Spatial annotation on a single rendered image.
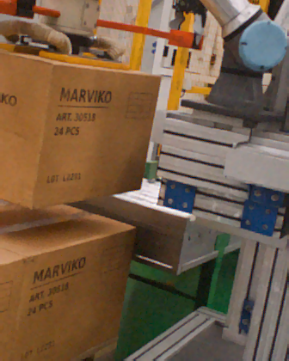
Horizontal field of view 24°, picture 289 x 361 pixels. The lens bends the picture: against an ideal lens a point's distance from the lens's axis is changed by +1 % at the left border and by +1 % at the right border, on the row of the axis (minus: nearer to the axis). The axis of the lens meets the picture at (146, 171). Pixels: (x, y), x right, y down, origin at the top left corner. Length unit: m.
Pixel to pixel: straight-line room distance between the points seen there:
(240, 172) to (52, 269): 0.66
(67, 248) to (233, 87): 0.69
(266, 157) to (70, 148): 0.59
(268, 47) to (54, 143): 0.63
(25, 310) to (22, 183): 0.36
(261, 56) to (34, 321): 0.98
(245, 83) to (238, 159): 0.23
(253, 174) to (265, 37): 0.32
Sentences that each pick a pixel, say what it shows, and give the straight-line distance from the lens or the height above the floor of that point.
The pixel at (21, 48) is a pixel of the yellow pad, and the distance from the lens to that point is 2.11.
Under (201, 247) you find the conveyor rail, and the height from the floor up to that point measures 0.47.
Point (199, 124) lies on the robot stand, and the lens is 1.84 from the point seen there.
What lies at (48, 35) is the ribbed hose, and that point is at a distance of 1.98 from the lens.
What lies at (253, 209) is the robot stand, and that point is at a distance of 1.84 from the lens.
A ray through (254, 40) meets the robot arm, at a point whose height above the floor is 1.21.
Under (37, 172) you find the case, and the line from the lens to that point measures 1.86.
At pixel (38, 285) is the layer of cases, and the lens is 2.00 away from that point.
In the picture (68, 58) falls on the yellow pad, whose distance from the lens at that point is 1.97.
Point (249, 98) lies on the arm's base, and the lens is 1.82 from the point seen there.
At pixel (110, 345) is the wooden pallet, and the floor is 0.12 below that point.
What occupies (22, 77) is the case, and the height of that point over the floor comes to 1.02.
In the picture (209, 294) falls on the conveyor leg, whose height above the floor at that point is 0.25.
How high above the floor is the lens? 1.13
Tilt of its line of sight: 9 degrees down
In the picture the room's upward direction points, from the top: 10 degrees clockwise
